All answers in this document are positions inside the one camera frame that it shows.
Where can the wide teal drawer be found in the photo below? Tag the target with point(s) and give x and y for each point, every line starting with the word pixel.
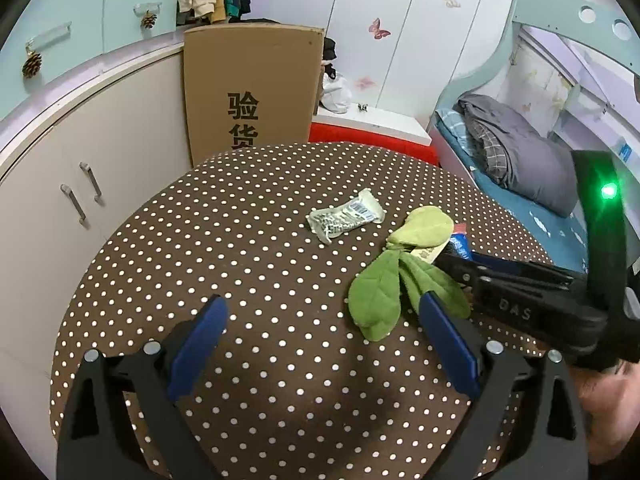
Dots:
pixel 65 75

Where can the pale pink butterfly sticker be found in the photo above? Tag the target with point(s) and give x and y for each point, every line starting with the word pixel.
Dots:
pixel 364 83

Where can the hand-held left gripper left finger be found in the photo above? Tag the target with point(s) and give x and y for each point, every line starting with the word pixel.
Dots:
pixel 200 345

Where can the white wardrobe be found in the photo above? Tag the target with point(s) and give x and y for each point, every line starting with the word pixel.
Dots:
pixel 410 70

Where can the round polka dot table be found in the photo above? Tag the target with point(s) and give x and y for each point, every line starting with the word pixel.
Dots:
pixel 225 260

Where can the teal candy print blanket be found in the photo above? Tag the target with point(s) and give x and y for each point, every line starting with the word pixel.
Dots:
pixel 530 220

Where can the grey duvet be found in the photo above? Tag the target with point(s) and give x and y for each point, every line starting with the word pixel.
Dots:
pixel 540 170

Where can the person's right hand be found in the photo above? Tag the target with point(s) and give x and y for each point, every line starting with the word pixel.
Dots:
pixel 610 410

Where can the green leaf plush cloth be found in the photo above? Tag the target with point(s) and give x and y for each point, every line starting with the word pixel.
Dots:
pixel 375 295

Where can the light blue checked sheet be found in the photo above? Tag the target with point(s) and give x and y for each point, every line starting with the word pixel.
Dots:
pixel 452 130

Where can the white storage bench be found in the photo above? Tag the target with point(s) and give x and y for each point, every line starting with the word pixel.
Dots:
pixel 370 122

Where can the brown pinecone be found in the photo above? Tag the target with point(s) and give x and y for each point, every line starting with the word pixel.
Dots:
pixel 149 20
pixel 32 65

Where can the grey plaid pillow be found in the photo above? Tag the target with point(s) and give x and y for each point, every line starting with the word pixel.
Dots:
pixel 492 152

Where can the clear printed plastic wrapper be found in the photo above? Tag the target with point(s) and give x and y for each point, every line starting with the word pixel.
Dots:
pixel 345 217

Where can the narrow teal drawer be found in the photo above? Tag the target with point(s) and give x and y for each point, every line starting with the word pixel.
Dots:
pixel 125 30

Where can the bed with teal blanket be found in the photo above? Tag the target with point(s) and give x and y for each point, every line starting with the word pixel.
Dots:
pixel 545 25

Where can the pink butterfly wall sticker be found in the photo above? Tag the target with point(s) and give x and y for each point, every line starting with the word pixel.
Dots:
pixel 379 28

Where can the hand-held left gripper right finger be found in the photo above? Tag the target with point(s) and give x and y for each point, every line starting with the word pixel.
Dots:
pixel 447 345

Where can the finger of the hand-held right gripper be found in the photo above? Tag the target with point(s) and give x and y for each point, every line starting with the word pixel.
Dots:
pixel 530 272
pixel 462 272

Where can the white plastic bag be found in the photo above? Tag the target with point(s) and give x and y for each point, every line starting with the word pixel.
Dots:
pixel 336 92

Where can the black clothing pile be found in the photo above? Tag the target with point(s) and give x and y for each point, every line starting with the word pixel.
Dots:
pixel 329 55

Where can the cream cabinet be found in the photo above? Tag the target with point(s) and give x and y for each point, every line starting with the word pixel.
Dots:
pixel 135 125

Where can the large flat cardboard box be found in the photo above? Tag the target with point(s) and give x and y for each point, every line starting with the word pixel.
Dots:
pixel 250 85

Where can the blue red snack wrapper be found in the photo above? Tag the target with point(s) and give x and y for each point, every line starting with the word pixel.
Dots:
pixel 458 245

